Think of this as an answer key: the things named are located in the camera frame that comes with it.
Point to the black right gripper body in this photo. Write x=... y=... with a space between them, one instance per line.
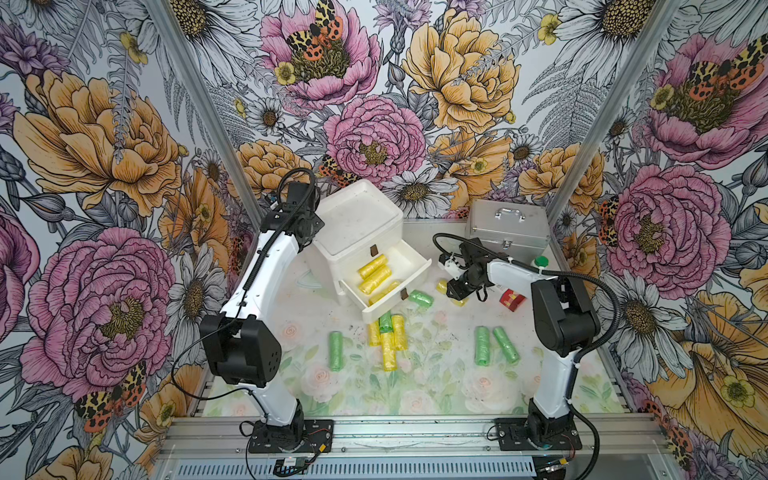
x=465 y=285

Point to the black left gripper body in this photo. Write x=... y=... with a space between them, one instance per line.
x=318 y=224

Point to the white plastic drawer cabinet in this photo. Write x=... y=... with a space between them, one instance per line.
x=360 y=223

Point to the white drawer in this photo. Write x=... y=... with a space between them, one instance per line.
x=407 y=266

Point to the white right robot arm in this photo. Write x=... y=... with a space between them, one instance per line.
x=573 y=315

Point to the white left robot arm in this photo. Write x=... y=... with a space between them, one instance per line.
x=239 y=343

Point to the silver aluminium case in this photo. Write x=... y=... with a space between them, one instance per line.
x=517 y=230

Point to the red white small box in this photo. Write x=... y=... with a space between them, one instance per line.
x=512 y=300

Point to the white bottle green cap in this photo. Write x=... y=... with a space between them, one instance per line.
x=541 y=262

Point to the green bag roll back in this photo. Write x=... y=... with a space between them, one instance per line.
x=421 y=299

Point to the green bag roll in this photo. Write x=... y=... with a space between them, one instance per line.
x=482 y=355
x=385 y=323
x=336 y=353
x=421 y=299
x=507 y=348

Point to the green bag roll far right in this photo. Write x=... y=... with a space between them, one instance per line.
x=507 y=348

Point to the green bag roll centre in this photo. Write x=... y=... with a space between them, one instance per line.
x=385 y=323

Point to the green bag roll far left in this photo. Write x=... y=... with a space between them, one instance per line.
x=336 y=353

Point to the yellow bag roll front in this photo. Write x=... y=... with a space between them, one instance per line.
x=388 y=348

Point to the floral table mat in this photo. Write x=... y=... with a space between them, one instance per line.
x=436 y=375

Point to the aluminium front rail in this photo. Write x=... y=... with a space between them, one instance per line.
x=629 y=446

